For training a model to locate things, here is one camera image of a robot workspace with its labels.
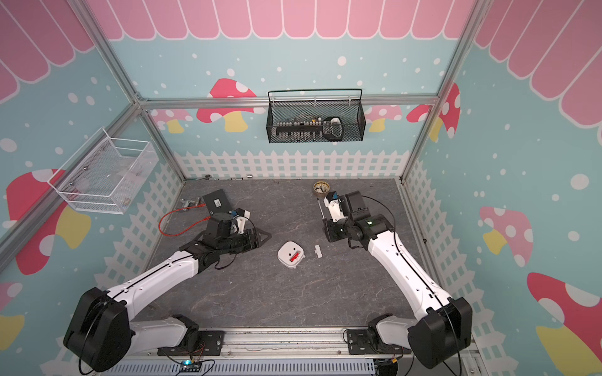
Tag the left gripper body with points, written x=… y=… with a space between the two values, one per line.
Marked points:
x=238 y=242

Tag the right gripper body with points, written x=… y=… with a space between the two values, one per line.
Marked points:
x=339 y=230

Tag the white alarm clock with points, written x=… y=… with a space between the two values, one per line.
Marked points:
x=287 y=251

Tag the white battery cover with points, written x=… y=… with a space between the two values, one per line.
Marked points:
x=317 y=251

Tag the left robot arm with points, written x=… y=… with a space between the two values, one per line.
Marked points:
x=103 y=331

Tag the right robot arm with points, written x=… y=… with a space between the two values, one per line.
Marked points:
x=441 y=327

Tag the red battery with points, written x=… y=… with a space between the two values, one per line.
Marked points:
x=295 y=257

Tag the brown tape roll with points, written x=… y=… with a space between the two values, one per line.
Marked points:
x=321 y=189

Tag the black connector strip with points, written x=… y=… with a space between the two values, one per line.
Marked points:
x=293 y=132

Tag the green lit circuit board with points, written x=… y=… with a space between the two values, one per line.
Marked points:
x=190 y=366

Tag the black network switch box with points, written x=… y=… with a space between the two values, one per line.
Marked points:
x=218 y=206

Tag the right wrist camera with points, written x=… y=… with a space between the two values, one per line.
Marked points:
x=346 y=206

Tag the metal bracket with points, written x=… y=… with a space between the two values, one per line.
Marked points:
x=190 y=203

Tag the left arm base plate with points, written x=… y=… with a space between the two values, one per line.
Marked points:
x=197 y=344

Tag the aluminium rail frame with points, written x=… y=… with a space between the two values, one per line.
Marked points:
x=296 y=351

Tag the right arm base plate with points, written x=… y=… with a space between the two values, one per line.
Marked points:
x=367 y=342

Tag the black wire basket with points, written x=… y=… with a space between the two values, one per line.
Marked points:
x=339 y=111

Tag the white wire basket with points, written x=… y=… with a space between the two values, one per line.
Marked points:
x=105 y=174

